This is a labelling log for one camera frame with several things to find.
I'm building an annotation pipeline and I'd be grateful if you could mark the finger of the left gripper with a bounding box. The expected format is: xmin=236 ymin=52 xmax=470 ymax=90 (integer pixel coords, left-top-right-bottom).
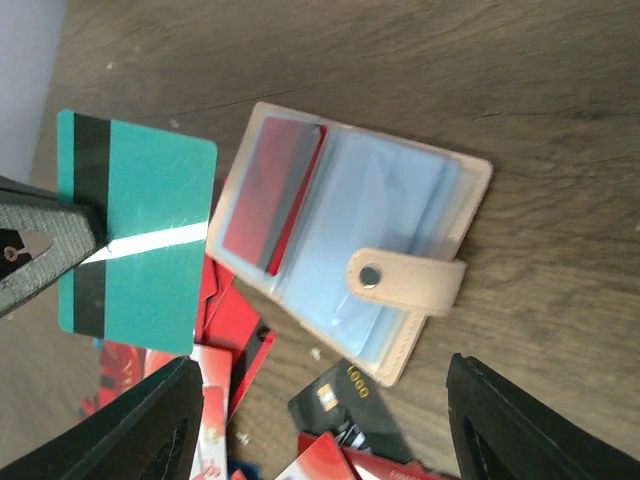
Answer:
xmin=1 ymin=177 xmax=106 ymax=316

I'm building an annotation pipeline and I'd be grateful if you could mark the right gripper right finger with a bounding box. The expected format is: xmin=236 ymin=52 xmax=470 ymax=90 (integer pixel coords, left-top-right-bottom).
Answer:
xmin=446 ymin=353 xmax=639 ymax=480

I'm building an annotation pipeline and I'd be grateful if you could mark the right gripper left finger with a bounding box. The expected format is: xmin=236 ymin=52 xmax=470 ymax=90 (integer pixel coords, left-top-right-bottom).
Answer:
xmin=1 ymin=357 xmax=203 ymax=479

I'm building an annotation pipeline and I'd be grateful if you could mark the beige leather card holder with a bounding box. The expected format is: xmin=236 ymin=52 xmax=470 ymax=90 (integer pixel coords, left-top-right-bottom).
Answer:
xmin=206 ymin=102 xmax=493 ymax=387

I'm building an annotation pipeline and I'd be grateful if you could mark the red card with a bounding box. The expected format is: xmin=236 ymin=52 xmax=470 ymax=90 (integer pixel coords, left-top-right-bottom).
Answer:
xmin=222 ymin=116 xmax=327 ymax=276

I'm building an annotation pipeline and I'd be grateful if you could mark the white pink gradient card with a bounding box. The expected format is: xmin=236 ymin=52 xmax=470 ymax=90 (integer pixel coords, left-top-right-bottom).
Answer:
xmin=190 ymin=345 xmax=232 ymax=480

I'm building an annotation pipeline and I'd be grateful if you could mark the black logo card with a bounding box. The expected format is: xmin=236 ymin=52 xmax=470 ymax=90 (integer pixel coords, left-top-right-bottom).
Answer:
xmin=288 ymin=359 xmax=413 ymax=464

